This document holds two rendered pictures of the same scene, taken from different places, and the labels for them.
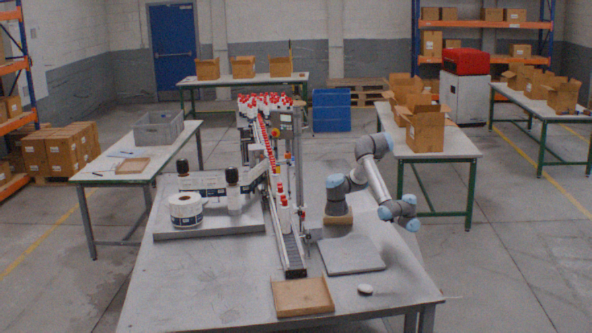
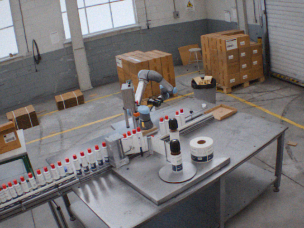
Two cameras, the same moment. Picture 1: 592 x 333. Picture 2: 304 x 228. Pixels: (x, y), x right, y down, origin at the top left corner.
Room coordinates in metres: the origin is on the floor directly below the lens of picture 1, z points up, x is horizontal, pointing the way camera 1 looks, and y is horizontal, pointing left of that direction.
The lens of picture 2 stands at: (4.23, 2.69, 2.35)
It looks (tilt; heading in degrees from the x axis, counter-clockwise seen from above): 22 degrees down; 244
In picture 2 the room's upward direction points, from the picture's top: 8 degrees counter-clockwise
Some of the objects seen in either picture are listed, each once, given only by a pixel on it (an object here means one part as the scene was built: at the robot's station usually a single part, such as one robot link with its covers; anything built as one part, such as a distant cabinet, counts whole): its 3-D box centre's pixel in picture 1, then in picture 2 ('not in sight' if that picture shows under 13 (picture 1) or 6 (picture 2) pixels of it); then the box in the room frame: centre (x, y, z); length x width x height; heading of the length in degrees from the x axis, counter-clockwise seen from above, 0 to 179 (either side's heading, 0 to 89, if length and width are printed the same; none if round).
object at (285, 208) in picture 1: (285, 216); (182, 118); (2.59, 0.07, 0.98); 0.05 x 0.05 x 0.20
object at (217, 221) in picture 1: (209, 205); (170, 166); (3.07, 0.58, 0.86); 0.80 x 0.67 x 0.05; 7
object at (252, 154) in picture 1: (258, 164); (116, 150); (3.41, 0.27, 1.01); 0.14 x 0.13 x 0.26; 7
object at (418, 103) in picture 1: (422, 116); not in sight; (4.78, -1.26, 0.96); 0.53 x 0.45 x 0.37; 87
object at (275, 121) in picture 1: (285, 123); (128, 95); (3.12, 0.05, 1.38); 0.17 x 0.10 x 0.19; 62
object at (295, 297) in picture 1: (300, 293); (220, 111); (2.02, 0.00, 0.85); 0.30 x 0.26 x 0.04; 7
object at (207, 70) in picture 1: (207, 68); not in sight; (8.71, 1.45, 0.97); 0.47 x 0.41 x 0.37; 172
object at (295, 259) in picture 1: (278, 206); (151, 144); (3.00, 0.12, 0.86); 1.65 x 0.08 x 0.04; 7
